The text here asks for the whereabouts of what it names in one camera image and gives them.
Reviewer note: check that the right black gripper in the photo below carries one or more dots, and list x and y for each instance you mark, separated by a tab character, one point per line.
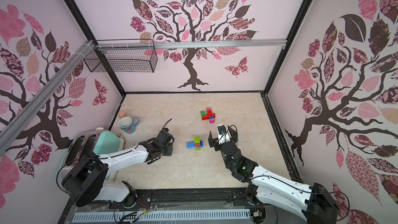
223	141

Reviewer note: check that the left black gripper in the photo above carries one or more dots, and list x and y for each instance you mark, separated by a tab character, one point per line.
170	150

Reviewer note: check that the lime square brick front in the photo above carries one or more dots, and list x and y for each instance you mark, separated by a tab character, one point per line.
197	140

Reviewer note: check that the light blue long brick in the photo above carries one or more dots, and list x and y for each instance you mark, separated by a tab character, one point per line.
190	145

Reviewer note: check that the red long brick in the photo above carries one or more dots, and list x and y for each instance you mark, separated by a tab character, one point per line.
208	116

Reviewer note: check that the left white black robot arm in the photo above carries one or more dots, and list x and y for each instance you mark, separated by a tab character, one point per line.
84	179

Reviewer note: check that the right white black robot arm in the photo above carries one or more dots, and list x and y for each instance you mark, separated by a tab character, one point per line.
312	203

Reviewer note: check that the blue floral mug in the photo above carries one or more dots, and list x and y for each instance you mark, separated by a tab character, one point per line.
128	125

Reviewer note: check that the small pink cup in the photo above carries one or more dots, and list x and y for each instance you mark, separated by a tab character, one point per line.
122	114

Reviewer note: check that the mint chrome toaster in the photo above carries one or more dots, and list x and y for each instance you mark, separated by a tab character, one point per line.
99	141

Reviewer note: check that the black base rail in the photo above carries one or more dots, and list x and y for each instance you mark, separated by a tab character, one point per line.
143	198

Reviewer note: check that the white slotted cable duct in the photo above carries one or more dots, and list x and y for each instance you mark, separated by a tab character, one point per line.
160	216

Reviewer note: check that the black wire basket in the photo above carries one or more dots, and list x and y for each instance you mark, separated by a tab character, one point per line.
130	56

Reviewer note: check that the aluminium frame rail back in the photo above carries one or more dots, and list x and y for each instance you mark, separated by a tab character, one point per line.
196	44

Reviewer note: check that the aluminium frame rail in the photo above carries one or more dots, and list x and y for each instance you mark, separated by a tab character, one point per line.
17	125
196	44

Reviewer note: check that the aluminium frame rail left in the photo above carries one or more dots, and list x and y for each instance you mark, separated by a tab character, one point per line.
17	125

